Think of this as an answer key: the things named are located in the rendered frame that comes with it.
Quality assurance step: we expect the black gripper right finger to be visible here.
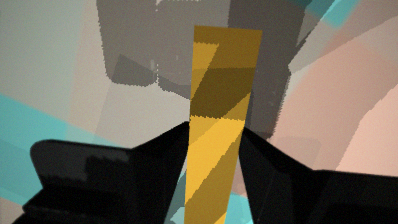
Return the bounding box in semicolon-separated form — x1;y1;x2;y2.
238;127;398;224

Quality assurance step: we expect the yellow bar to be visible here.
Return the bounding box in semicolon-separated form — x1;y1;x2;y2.
184;25;262;224

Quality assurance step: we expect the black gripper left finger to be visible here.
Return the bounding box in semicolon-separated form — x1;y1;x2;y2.
30;121;190;224

